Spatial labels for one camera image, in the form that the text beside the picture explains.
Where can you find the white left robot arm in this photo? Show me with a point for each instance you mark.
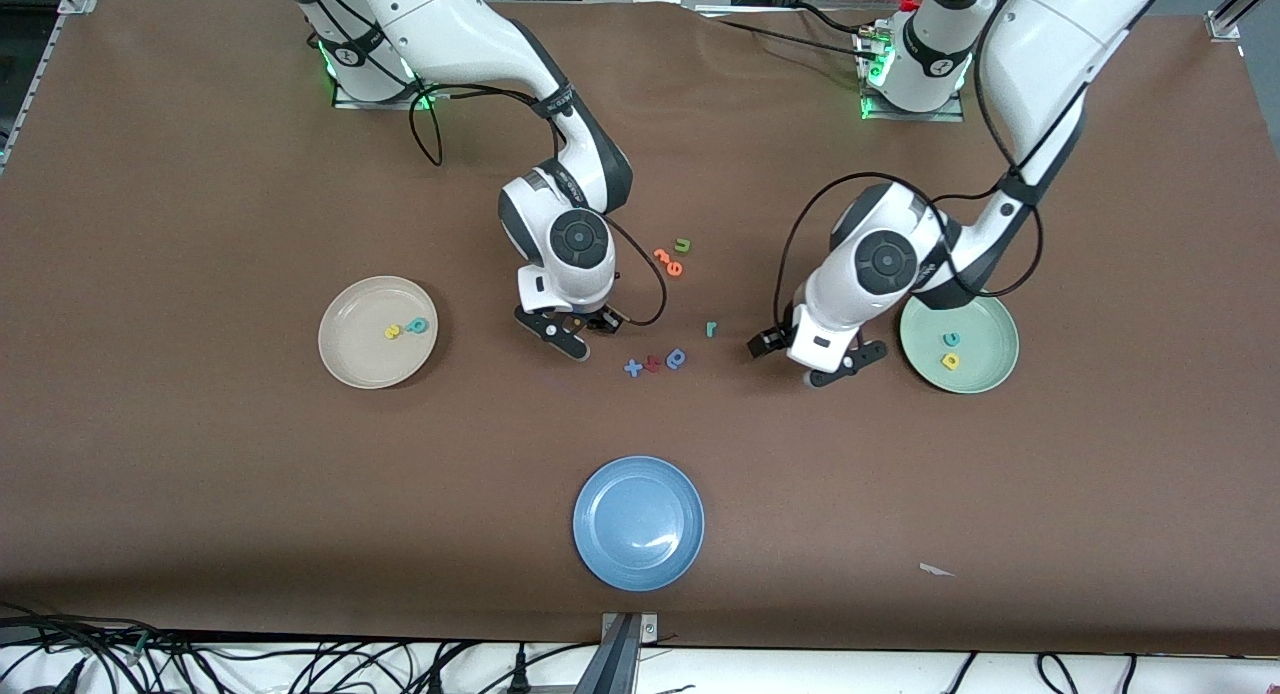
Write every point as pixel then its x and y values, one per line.
pixel 1040 54

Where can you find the aluminium frame rail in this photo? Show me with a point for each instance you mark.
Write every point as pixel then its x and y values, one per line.
pixel 1225 19
pixel 75 2

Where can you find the brown table cover sheet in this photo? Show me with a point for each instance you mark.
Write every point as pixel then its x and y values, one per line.
pixel 200 474

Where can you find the white paper scrap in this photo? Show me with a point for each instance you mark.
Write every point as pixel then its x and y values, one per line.
pixel 933 570

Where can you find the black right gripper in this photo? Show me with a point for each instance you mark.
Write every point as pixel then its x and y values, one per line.
pixel 598 320

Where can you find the teal letter p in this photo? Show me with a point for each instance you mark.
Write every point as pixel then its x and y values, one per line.
pixel 416 326

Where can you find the blue plate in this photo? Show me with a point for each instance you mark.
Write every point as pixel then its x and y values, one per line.
pixel 638 522

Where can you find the black power plug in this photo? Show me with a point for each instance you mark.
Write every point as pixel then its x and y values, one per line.
pixel 520 674

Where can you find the blue letter a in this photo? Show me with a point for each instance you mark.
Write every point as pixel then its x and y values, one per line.
pixel 676 359

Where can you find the grey metal bracket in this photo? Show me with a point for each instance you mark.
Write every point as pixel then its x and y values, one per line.
pixel 622 654

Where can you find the green plate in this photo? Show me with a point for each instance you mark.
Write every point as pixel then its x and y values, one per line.
pixel 985 364

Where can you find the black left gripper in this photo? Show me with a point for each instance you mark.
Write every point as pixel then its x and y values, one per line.
pixel 769 342

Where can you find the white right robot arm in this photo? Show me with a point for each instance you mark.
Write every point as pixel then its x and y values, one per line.
pixel 450 24

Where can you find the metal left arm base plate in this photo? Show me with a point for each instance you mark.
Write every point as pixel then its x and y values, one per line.
pixel 950 115

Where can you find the beige plate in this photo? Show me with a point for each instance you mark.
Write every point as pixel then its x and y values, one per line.
pixel 360 359

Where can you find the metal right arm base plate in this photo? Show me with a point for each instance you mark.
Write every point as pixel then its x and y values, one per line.
pixel 350 101

